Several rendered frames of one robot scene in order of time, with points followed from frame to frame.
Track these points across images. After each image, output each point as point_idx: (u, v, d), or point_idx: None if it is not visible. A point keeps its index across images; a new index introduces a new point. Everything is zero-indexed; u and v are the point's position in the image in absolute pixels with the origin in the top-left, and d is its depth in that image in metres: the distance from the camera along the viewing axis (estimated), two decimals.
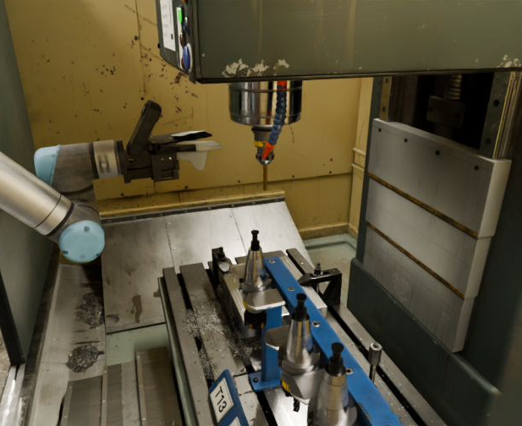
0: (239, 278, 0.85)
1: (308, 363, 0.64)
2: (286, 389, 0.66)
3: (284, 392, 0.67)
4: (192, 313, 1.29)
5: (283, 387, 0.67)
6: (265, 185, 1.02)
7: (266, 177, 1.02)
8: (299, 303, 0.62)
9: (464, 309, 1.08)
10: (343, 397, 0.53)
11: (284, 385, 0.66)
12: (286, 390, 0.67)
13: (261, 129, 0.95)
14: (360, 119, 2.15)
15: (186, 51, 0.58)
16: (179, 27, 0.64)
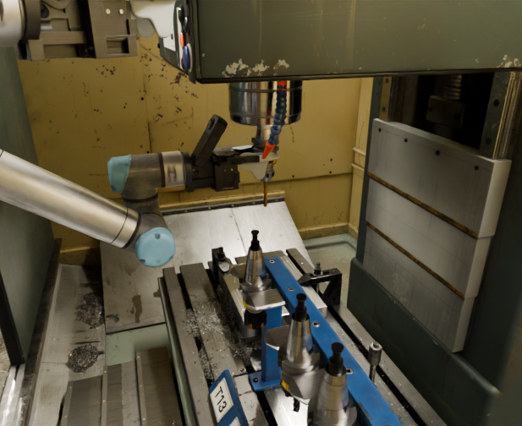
0: (239, 278, 0.85)
1: (308, 363, 0.64)
2: (286, 389, 0.66)
3: (284, 392, 0.67)
4: (192, 313, 1.29)
5: (283, 387, 0.67)
6: (265, 201, 1.04)
7: (266, 193, 1.03)
8: (299, 303, 0.62)
9: (464, 309, 1.08)
10: (343, 397, 0.53)
11: (284, 385, 0.66)
12: (286, 390, 0.67)
13: (261, 148, 0.97)
14: (360, 119, 2.15)
15: (186, 51, 0.58)
16: (179, 27, 0.64)
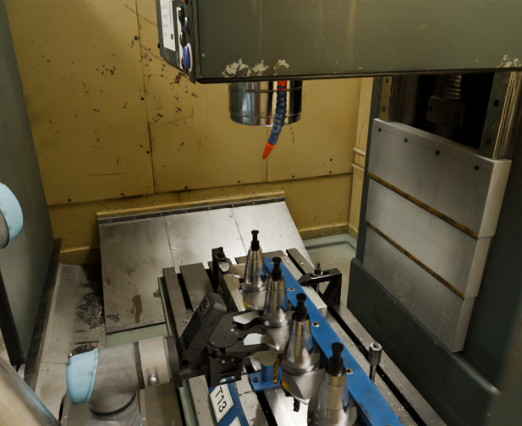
0: (239, 278, 0.85)
1: (308, 363, 0.64)
2: (286, 389, 0.66)
3: (284, 392, 0.67)
4: (192, 313, 1.29)
5: (283, 387, 0.67)
6: (275, 379, 0.81)
7: (277, 371, 0.81)
8: (299, 303, 0.62)
9: (464, 309, 1.08)
10: (343, 397, 0.53)
11: (284, 385, 0.66)
12: (286, 390, 0.67)
13: (271, 328, 0.74)
14: (360, 119, 2.15)
15: (186, 51, 0.58)
16: (179, 27, 0.64)
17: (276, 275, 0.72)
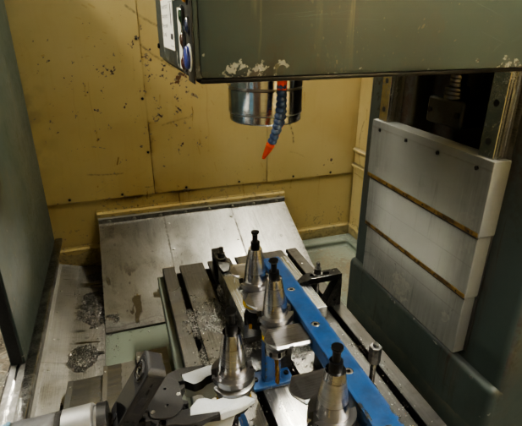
0: (239, 278, 0.85)
1: (240, 379, 0.61)
2: None
3: None
4: (192, 313, 1.29)
5: None
6: (277, 379, 0.81)
7: (278, 371, 0.81)
8: (229, 317, 0.59)
9: (464, 309, 1.08)
10: (343, 397, 0.53)
11: None
12: None
13: (271, 328, 0.74)
14: (360, 119, 2.15)
15: (186, 51, 0.58)
16: (179, 27, 0.64)
17: (273, 275, 0.72)
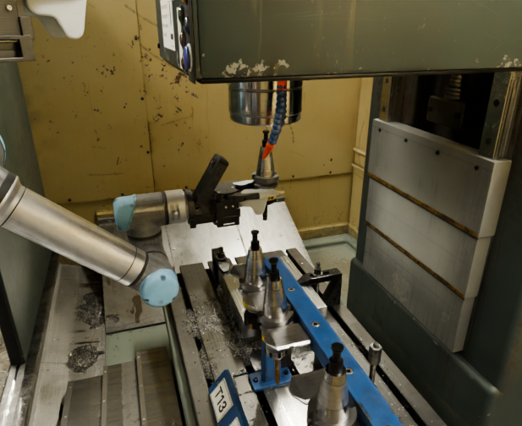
0: (239, 278, 0.85)
1: (271, 177, 1.00)
2: None
3: None
4: (192, 313, 1.29)
5: None
6: (277, 379, 0.81)
7: (278, 371, 0.81)
8: (265, 134, 0.98)
9: (464, 309, 1.08)
10: (343, 397, 0.53)
11: None
12: None
13: (271, 328, 0.74)
14: (360, 119, 2.15)
15: (186, 51, 0.58)
16: (179, 27, 0.64)
17: (273, 275, 0.72)
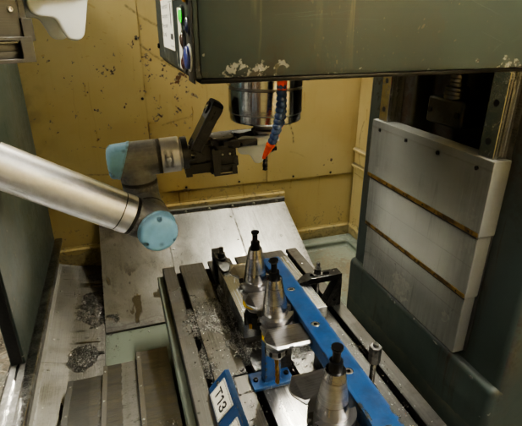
0: (239, 278, 0.85)
1: None
2: None
3: None
4: (192, 313, 1.29)
5: None
6: (277, 379, 0.81)
7: (278, 371, 0.81)
8: None
9: (464, 309, 1.08)
10: (343, 397, 0.53)
11: None
12: None
13: (271, 328, 0.74)
14: (360, 119, 2.15)
15: (186, 51, 0.58)
16: (179, 27, 0.64)
17: (273, 275, 0.72)
